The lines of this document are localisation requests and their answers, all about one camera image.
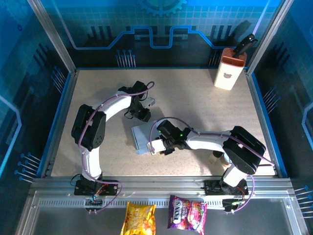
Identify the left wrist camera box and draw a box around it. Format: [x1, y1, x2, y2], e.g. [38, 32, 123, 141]
[142, 97, 157, 109]

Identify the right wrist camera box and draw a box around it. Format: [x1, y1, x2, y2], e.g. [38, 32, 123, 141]
[146, 139, 167, 156]

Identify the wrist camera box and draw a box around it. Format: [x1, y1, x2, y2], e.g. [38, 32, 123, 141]
[146, 139, 167, 156]
[142, 97, 157, 109]

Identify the small connector board with wires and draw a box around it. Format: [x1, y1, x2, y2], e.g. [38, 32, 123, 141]
[84, 193, 103, 215]
[222, 198, 246, 215]

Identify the aluminium frame post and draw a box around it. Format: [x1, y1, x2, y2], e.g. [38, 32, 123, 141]
[246, 0, 294, 74]
[26, 0, 79, 74]

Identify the yellow snack bag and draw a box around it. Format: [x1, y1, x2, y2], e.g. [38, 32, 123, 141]
[120, 202, 157, 235]

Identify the black handled knife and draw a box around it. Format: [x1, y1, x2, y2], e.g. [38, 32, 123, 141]
[232, 33, 259, 59]

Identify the aluminium side rail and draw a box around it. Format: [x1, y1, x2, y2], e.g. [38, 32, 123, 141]
[246, 70, 281, 178]
[40, 70, 79, 178]

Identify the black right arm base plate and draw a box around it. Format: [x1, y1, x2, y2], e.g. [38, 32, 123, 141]
[204, 179, 249, 196]

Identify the grey metal shelf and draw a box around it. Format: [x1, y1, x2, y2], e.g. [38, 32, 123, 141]
[14, 190, 310, 235]

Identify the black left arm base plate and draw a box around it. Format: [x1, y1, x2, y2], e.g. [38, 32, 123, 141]
[73, 180, 120, 196]

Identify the aluminium mounting rail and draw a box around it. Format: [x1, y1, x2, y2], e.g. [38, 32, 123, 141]
[30, 175, 294, 196]

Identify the white cardboard paper box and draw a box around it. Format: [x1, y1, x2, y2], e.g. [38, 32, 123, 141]
[131, 119, 172, 156]

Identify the slotted aluminium cable duct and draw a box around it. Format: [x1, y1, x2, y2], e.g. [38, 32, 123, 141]
[36, 198, 227, 209]

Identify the cream knife block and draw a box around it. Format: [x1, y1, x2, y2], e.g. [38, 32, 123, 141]
[213, 47, 247, 91]

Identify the purple candy bag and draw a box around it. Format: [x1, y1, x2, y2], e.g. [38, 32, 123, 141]
[167, 195, 208, 233]

